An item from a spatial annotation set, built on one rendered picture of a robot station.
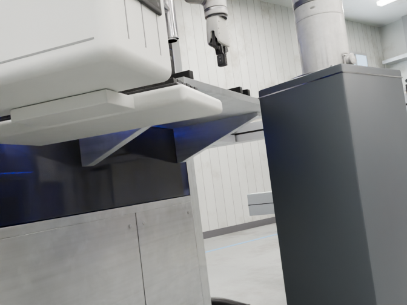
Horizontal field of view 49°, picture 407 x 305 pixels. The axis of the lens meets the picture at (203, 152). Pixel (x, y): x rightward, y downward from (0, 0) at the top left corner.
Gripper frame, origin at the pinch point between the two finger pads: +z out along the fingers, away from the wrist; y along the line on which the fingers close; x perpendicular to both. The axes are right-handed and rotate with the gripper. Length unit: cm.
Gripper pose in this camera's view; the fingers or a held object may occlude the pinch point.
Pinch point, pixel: (221, 60)
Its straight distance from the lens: 161.3
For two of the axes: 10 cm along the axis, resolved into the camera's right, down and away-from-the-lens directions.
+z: 1.2, 9.9, -0.7
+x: 8.7, -1.4, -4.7
